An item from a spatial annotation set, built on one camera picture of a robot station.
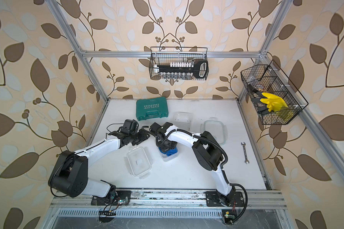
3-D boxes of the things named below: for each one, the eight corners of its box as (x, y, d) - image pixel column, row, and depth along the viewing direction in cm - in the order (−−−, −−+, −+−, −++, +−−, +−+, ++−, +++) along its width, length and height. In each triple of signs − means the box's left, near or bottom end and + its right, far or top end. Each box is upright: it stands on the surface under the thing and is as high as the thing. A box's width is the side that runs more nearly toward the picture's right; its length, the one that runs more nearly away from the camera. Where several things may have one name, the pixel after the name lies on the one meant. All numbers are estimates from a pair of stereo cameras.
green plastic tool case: (136, 121, 107) (135, 118, 104) (137, 102, 119) (136, 99, 116) (168, 117, 109) (168, 114, 107) (166, 99, 122) (166, 96, 119)
